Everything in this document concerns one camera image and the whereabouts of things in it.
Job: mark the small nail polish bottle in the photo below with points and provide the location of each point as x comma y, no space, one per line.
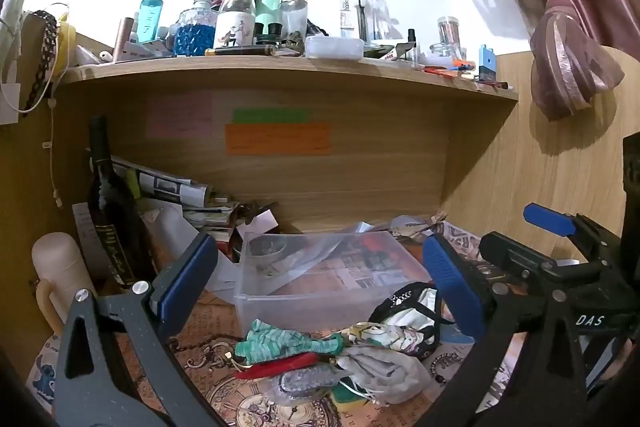
412,44

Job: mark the white translucent plastic case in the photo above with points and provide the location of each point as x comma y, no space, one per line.
334,48

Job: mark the green sticky note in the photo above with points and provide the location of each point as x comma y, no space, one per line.
270,115

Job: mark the glass bottle with blue beads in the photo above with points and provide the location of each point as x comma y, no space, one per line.
195,32

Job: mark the patterned cream cloth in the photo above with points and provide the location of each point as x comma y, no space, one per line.
380,334

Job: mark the yellow plastic item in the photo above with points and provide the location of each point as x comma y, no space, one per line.
65,42

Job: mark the rolled newspaper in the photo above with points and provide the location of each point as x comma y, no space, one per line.
160,182

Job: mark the silver grey plastic pouch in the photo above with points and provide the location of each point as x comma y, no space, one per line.
305,384

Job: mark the brown cardboard tube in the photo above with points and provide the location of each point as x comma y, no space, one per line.
122,39

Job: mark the clear blister package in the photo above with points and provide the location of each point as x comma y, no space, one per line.
362,12

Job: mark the green knit cloth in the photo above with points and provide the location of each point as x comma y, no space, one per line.
280,341

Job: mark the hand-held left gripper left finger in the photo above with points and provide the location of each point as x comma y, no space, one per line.
187,274

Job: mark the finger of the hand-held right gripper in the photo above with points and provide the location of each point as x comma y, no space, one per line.
547,218
515,252

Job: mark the clear glass jar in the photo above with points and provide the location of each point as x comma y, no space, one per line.
294,14

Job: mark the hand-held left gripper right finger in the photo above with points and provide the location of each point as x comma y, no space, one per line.
452,279

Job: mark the yellow green sponge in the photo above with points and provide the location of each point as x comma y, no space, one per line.
350,399

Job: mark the black pen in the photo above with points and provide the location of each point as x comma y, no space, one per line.
240,51

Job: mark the blue liquid bottle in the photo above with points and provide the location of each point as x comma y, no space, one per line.
150,19

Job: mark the beige insulated mug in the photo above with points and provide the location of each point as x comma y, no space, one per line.
57,269

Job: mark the orange sticky note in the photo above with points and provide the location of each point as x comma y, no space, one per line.
277,139

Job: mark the glass jar with sticks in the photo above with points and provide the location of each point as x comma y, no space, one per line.
449,34

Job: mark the grey white cloth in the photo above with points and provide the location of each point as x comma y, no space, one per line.
382,374

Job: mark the pink striped curtain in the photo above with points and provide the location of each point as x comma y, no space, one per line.
565,7

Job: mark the mint green bottle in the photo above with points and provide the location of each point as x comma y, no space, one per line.
269,14

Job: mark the dark wine bottle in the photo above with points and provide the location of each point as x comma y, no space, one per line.
111,217

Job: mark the clock printed table mat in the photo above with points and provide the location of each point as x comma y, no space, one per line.
235,397

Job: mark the clear bottle with illustrated label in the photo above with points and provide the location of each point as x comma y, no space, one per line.
235,19

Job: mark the clear plastic storage box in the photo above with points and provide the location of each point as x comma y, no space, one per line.
320,277

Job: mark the orange and blue pens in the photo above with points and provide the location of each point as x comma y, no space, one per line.
445,68

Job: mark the grey metal ruler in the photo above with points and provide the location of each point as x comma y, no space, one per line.
92,242

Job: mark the wooden desk shelf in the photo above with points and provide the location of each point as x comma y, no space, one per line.
300,77

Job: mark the white paper sheet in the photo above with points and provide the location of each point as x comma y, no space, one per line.
172,227

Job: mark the black and white bag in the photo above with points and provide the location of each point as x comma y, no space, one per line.
407,312

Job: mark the pink sticky note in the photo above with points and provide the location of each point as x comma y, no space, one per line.
180,114

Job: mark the pile of papers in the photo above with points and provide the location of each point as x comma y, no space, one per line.
210,217

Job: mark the small blue box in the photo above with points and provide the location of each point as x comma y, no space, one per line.
486,63

